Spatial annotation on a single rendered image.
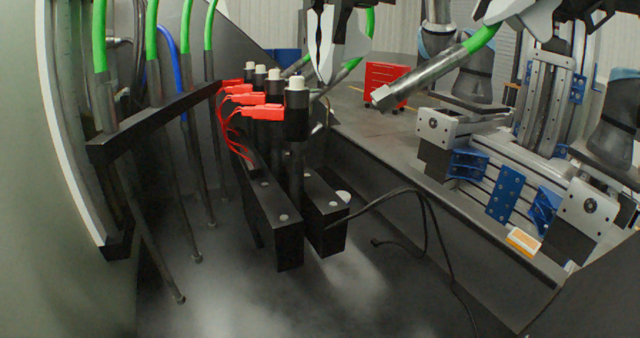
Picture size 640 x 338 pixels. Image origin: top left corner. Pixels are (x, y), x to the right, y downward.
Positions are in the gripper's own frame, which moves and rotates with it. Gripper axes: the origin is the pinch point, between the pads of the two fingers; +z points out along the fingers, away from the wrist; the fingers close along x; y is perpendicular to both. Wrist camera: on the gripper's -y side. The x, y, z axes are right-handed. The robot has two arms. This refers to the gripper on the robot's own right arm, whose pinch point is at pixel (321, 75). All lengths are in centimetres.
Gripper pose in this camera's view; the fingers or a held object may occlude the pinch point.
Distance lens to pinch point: 29.2
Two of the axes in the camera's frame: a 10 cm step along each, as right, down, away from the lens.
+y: 8.9, -1.8, 4.2
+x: -4.5, -4.0, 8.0
